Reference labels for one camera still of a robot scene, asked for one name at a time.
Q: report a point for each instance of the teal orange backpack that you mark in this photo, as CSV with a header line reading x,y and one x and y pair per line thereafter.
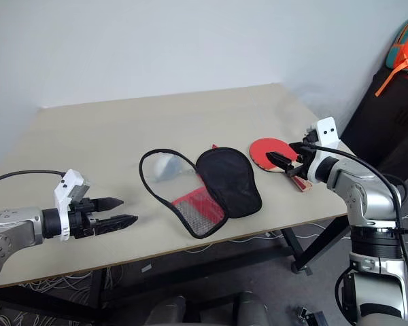
x,y
403,44

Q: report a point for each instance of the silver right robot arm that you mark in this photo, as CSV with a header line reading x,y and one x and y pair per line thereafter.
x,y
370,210

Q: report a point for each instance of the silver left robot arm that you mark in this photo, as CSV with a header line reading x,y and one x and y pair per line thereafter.
x,y
10,227

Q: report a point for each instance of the red table tennis paddle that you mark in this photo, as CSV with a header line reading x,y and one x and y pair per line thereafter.
x,y
262,151

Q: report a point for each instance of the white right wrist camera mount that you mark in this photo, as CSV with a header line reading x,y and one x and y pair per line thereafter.
x,y
328,130

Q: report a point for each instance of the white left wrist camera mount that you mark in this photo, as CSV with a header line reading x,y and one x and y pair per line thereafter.
x,y
66,190

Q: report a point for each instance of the black red paddle case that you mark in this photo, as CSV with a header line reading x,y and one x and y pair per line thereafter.
x,y
231,183

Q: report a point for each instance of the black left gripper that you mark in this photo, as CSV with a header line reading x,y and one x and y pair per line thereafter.
x,y
81,219

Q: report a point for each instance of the grey rounded robot part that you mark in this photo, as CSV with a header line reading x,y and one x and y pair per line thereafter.
x,y
251,309
168,310

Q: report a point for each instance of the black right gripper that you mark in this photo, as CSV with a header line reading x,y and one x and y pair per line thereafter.
x,y
302,163

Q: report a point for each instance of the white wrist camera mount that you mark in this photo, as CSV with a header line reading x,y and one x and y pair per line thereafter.
x,y
328,130
66,190

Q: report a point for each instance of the black metal table frame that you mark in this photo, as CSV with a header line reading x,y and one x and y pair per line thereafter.
x,y
299,244

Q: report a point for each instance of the small black floor device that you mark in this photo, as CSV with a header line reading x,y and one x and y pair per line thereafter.
x,y
311,316

